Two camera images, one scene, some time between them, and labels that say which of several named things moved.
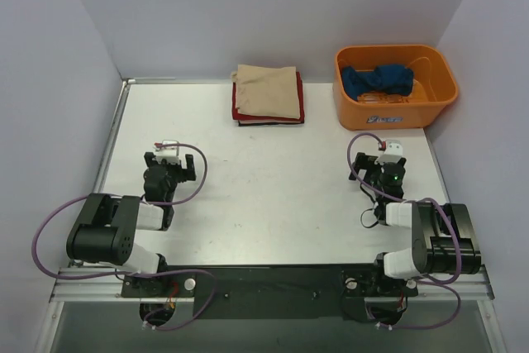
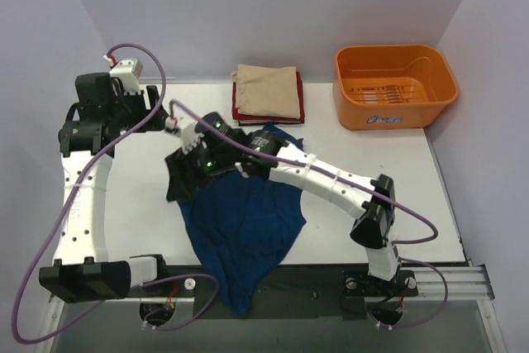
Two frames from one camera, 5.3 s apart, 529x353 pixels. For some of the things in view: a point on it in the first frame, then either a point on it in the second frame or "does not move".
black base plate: x=269 y=292 does not move
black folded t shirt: x=243 y=123 does not move
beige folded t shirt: x=267 y=91 does not move
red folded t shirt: x=245 y=116 does not move
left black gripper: x=182 y=169 to x=145 y=103
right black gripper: x=365 y=164 to x=184 y=170
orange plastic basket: x=435 y=87 does not move
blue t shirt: x=389 y=79 to x=245 y=226
